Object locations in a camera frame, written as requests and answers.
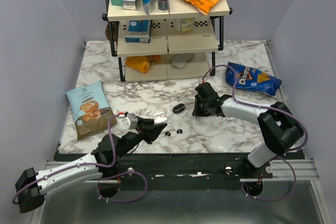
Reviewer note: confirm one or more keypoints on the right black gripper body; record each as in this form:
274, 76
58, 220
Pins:
205, 103

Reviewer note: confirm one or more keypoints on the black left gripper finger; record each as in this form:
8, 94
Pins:
145, 124
152, 132

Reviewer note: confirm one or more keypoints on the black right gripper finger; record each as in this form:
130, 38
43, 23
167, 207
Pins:
215, 111
198, 108

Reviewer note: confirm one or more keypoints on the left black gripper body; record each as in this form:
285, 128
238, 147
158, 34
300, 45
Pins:
137, 137

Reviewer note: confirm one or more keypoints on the black earbud charging case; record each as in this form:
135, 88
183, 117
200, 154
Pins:
178, 108

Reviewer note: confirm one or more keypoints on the white earbud charging case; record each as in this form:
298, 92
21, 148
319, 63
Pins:
159, 118

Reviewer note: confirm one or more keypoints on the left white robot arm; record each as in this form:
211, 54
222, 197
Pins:
33, 186

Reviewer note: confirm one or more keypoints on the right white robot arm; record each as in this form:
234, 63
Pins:
279, 129

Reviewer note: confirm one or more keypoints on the blue Doritos chip bag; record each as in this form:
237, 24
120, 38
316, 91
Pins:
252, 79

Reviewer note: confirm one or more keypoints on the cassava chips bag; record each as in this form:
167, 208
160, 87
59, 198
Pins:
91, 109

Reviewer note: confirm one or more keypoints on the orange snack bag bottom shelf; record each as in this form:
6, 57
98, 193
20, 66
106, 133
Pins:
142, 63

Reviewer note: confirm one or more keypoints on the beige three-tier shelf rack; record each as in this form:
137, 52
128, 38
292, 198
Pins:
203, 40

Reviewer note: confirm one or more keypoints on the cream printed mug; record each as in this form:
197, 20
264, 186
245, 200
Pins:
183, 25

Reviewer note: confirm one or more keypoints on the blue white box middle shelf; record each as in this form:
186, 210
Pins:
138, 31

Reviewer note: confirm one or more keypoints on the brown object behind rack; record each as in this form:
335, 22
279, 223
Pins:
109, 31

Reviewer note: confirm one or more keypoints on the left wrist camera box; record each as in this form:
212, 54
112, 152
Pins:
130, 121

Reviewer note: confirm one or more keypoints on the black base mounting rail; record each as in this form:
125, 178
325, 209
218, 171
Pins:
191, 171

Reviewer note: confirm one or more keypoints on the aluminium extrusion rail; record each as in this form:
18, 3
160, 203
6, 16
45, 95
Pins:
277, 170

